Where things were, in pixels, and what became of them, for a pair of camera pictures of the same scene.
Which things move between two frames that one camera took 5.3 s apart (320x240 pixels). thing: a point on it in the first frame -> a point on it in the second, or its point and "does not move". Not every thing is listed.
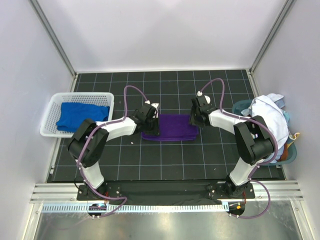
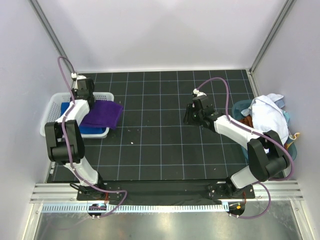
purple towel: x=175 y=128 -> x=103 y=113
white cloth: x=264 y=107 does not move
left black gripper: x=155 y=131 -> x=74 y=93
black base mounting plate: x=167 y=193 does not move
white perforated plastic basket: x=49 y=127 does not move
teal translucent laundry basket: x=290 y=153 does not move
